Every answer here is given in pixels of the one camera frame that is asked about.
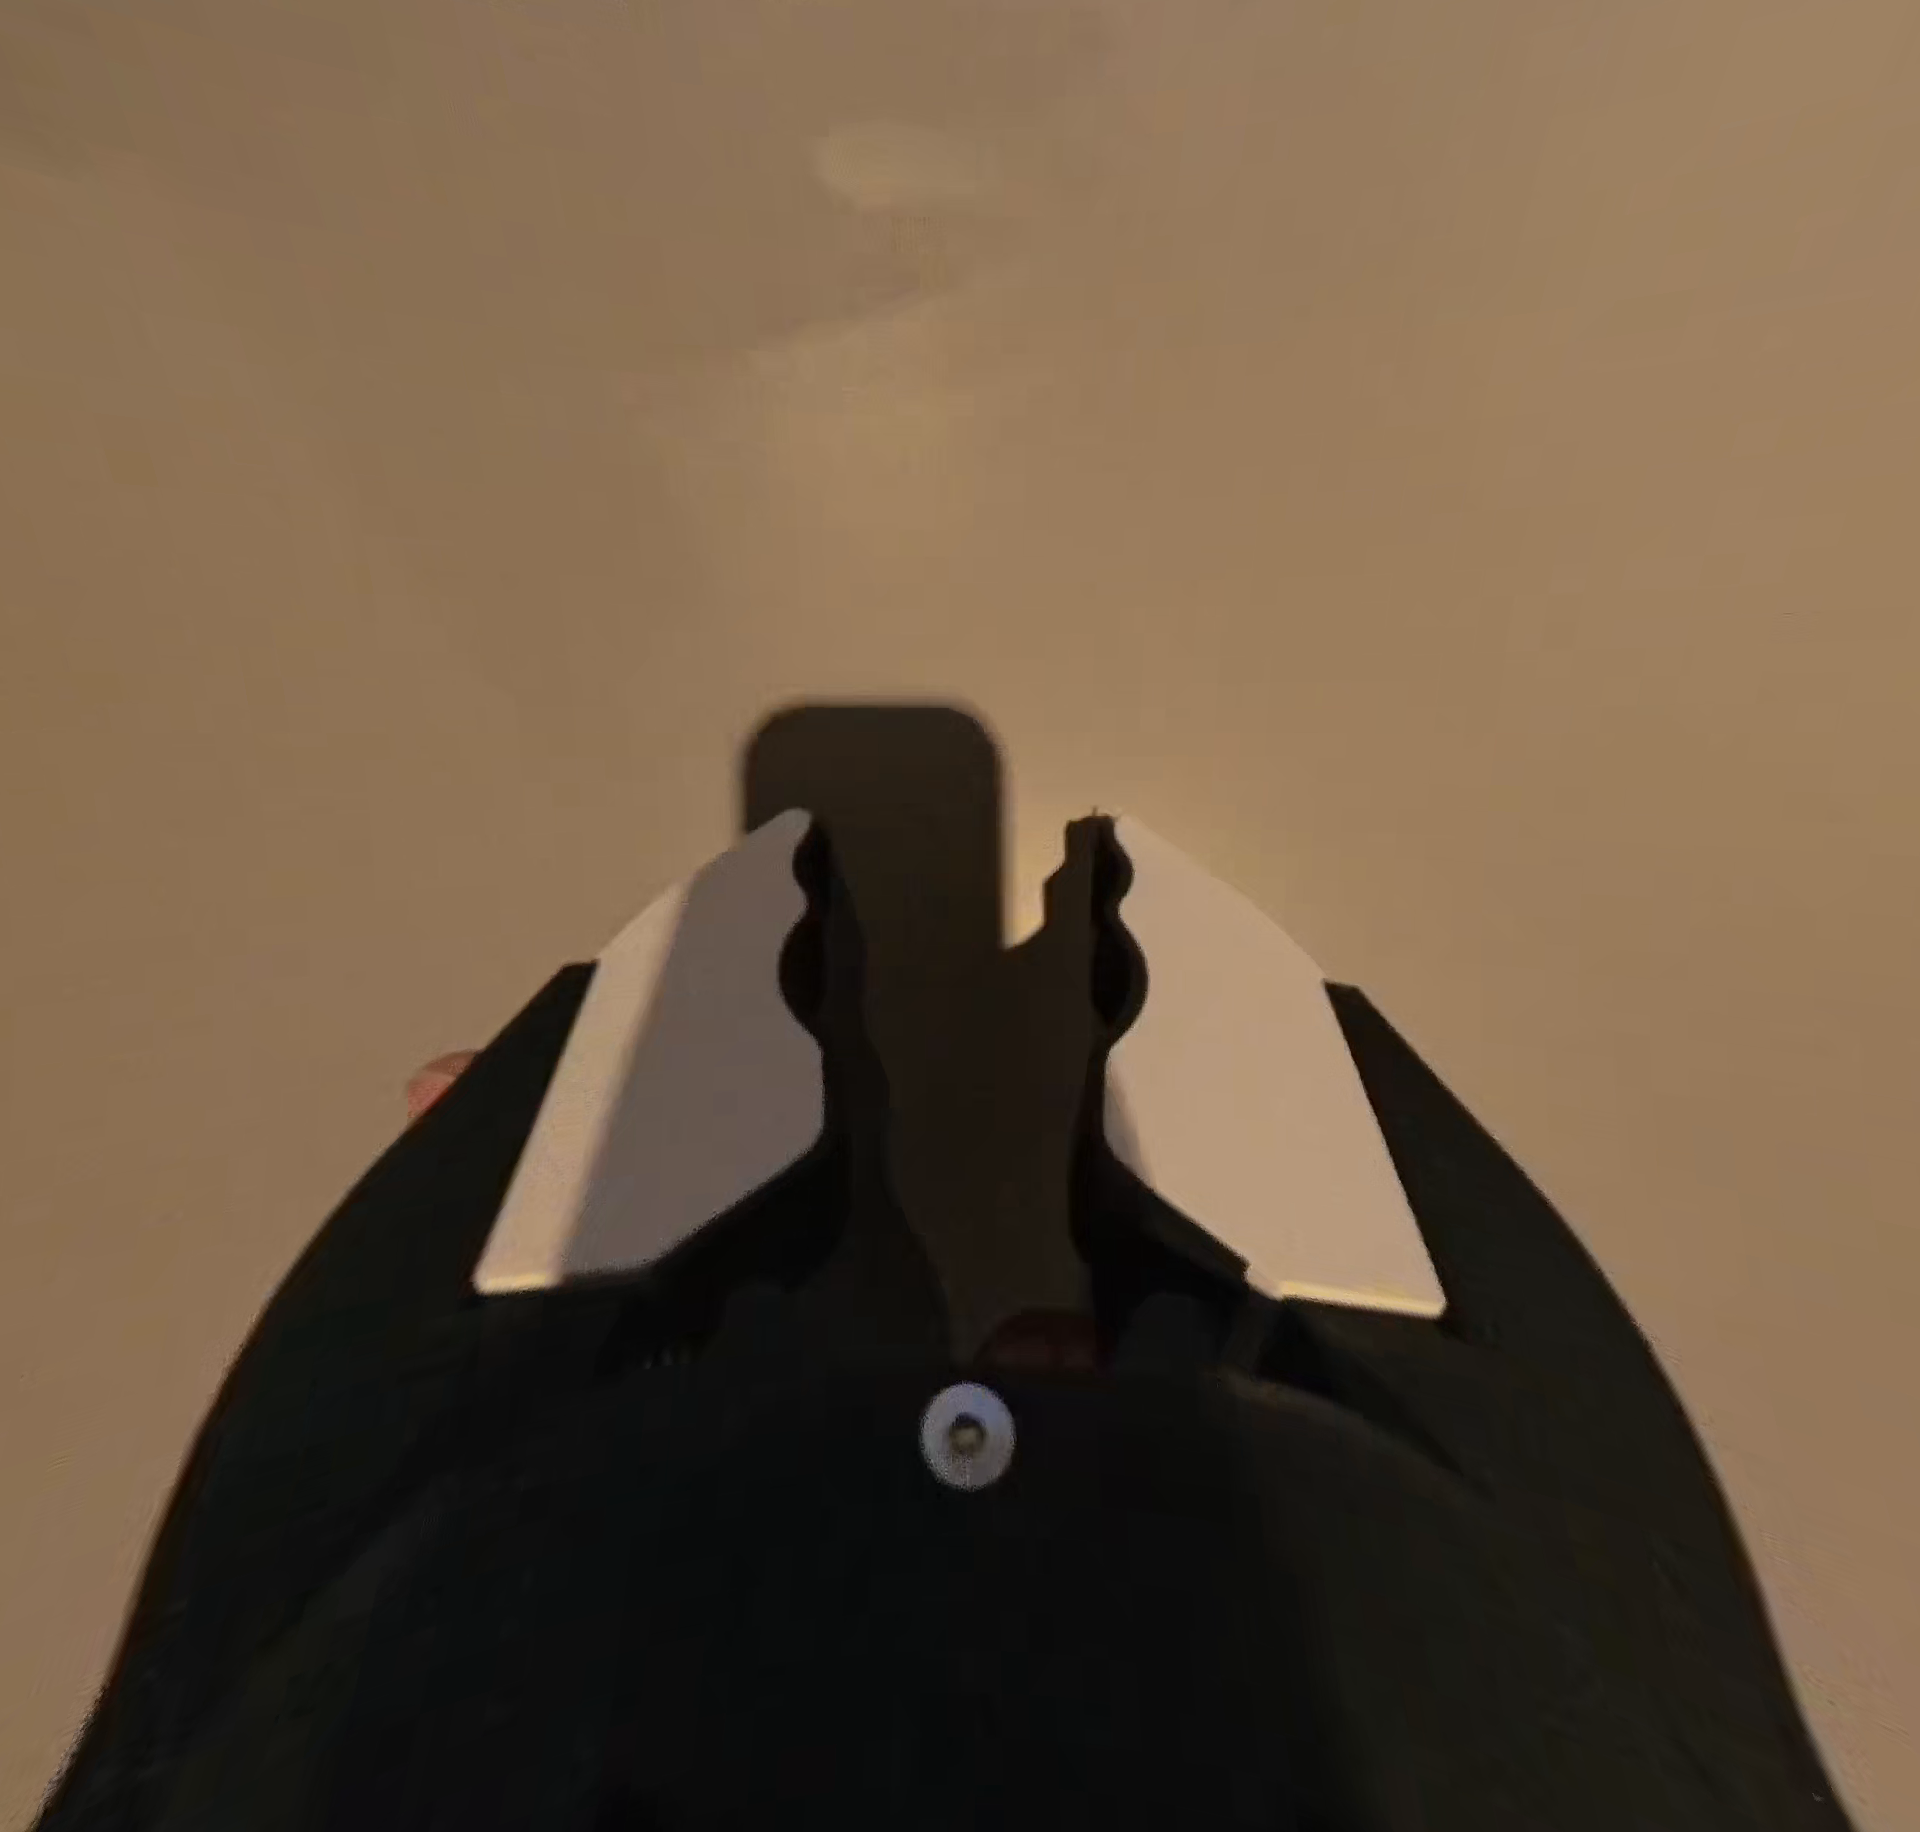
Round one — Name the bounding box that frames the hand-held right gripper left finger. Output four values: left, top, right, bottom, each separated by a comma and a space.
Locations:
475, 809, 843, 1293

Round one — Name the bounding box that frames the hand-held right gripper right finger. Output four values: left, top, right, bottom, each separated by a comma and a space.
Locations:
1071, 809, 1449, 1321

